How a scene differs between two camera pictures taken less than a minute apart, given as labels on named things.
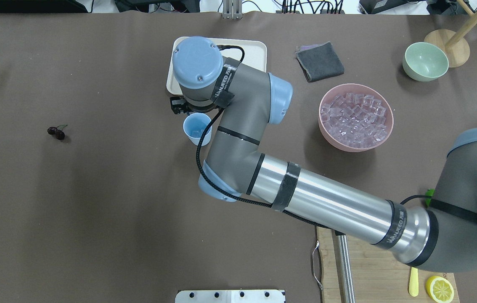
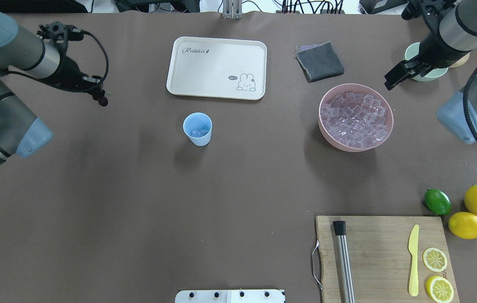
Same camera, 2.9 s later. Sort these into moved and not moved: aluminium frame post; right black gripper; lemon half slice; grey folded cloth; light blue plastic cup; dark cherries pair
Moved: dark cherries pair; right black gripper
Not moved: light blue plastic cup; grey folded cloth; lemon half slice; aluminium frame post
